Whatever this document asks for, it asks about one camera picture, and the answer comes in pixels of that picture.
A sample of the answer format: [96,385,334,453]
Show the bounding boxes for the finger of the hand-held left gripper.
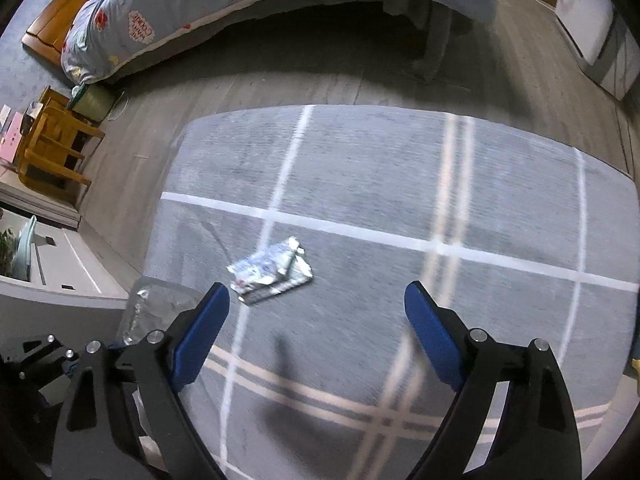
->
[0,335,83,367]
[0,360,72,411]

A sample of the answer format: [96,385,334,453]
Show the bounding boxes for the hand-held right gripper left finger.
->
[52,281,231,480]

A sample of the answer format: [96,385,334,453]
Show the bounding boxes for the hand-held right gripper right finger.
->
[404,280,583,480]

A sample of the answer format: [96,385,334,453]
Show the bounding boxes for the clear plastic wrapper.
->
[117,280,208,348]

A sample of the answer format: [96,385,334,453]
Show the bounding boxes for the silver foil wrapper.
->
[226,236,315,307]

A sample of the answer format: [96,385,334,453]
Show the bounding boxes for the teal plastic object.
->
[12,215,39,281]

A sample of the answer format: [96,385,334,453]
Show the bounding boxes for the grey plaid mat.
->
[142,105,640,480]

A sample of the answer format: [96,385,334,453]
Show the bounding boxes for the wooden stool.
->
[15,86,107,206]

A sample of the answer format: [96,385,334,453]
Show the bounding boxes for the pink box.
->
[0,112,25,161]

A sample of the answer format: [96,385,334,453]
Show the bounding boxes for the green plastic bucket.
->
[67,84,115,122]

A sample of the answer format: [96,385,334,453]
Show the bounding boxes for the white air purifier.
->
[554,0,640,98]

